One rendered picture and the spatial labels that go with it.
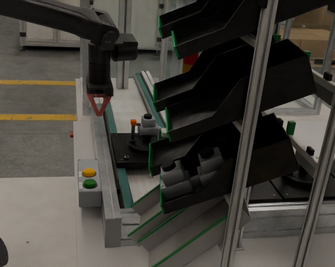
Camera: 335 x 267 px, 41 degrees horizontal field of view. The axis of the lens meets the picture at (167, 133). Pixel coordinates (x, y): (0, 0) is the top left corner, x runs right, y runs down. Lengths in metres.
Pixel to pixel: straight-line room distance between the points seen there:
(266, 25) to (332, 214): 0.90
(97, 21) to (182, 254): 0.57
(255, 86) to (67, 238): 0.82
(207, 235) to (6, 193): 0.86
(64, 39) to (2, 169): 3.36
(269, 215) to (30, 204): 0.76
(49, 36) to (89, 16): 5.48
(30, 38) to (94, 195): 5.29
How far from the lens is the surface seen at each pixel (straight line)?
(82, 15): 1.10
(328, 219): 1.54
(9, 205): 1.56
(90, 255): 1.33
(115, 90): 2.39
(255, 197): 1.45
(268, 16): 0.76
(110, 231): 1.32
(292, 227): 1.50
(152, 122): 1.62
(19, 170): 3.51
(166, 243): 1.11
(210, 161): 0.92
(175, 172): 0.93
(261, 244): 1.45
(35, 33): 6.58
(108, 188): 1.44
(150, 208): 1.25
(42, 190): 1.62
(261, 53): 0.77
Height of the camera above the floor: 1.71
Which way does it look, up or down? 24 degrees down
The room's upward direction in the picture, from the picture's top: 5 degrees clockwise
